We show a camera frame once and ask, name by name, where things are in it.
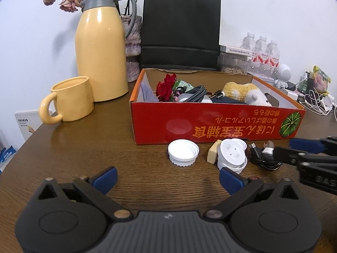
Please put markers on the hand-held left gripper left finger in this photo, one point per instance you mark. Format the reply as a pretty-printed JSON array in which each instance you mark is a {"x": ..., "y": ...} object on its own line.
[{"x": 106, "y": 179}]

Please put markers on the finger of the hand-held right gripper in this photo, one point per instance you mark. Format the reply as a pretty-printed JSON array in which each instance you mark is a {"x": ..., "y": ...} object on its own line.
[
  {"x": 289, "y": 154},
  {"x": 305, "y": 144}
]

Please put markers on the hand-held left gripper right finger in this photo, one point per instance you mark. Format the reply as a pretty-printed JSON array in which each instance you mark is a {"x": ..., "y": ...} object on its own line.
[{"x": 231, "y": 181}]

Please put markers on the white plug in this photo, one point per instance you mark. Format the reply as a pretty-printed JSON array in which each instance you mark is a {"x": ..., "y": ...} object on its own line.
[{"x": 268, "y": 151}]

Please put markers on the beige block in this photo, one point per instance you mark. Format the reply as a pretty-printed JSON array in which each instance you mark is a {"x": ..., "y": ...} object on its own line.
[{"x": 212, "y": 154}]

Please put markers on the white screw cap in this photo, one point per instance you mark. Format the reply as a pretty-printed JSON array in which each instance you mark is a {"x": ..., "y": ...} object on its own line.
[{"x": 183, "y": 151}]

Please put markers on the red cardboard box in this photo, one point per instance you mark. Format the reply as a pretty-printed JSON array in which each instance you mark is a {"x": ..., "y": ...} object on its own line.
[{"x": 163, "y": 123}]

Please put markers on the navy zip case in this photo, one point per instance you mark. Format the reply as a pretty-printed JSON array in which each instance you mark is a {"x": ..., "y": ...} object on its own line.
[{"x": 226, "y": 100}]

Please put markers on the clear plastic wrapper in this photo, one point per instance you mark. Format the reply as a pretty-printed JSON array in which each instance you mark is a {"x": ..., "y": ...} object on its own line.
[{"x": 184, "y": 85}]

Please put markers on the red artificial rose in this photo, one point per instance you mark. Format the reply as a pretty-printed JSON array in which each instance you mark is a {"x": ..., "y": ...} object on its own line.
[{"x": 164, "y": 88}]

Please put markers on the white charger block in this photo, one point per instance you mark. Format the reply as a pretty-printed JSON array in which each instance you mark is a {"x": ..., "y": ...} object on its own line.
[{"x": 292, "y": 94}]

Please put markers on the black power adapter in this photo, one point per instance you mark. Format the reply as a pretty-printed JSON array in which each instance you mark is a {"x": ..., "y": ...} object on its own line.
[{"x": 291, "y": 85}]

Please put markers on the colourful snack packet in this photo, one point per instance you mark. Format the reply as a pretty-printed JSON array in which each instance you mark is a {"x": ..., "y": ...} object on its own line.
[{"x": 320, "y": 79}]

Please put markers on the white robot figure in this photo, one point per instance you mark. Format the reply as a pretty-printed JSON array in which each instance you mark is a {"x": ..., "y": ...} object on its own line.
[{"x": 283, "y": 72}]

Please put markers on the yellow ceramic mug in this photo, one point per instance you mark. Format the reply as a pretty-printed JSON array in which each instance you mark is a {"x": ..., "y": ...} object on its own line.
[{"x": 73, "y": 100}]

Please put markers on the white booklet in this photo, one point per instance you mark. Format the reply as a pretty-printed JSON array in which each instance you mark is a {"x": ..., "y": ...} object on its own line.
[{"x": 25, "y": 123}]

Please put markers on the blue white packets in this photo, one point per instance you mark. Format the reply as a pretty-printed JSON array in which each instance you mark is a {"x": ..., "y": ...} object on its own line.
[{"x": 8, "y": 155}]

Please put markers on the clear sunflower seed container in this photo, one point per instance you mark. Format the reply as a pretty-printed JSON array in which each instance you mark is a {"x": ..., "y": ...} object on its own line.
[{"x": 233, "y": 67}]

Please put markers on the white flat box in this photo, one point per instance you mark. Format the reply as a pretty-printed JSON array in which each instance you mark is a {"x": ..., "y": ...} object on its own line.
[{"x": 234, "y": 48}]

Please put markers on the yellow thermos jug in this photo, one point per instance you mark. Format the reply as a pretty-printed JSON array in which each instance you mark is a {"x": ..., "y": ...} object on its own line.
[{"x": 100, "y": 52}]

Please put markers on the pink mottled vase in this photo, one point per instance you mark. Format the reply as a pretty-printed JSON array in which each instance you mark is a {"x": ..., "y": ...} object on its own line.
[{"x": 133, "y": 47}]

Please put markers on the black paper bag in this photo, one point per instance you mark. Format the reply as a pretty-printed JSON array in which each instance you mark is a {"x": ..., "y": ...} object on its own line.
[{"x": 179, "y": 26}]

